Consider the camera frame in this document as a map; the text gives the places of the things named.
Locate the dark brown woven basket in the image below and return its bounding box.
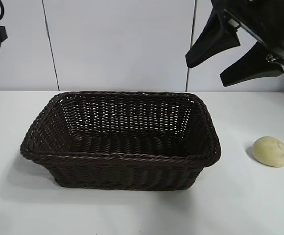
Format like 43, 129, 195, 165
19, 91, 222, 191

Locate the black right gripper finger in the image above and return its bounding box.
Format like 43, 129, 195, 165
185, 8, 242, 69
219, 42, 284, 87

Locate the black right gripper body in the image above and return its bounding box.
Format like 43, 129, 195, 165
210, 0, 284, 71

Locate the pale yellow egg yolk pastry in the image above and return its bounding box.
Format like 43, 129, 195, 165
252, 136, 284, 168

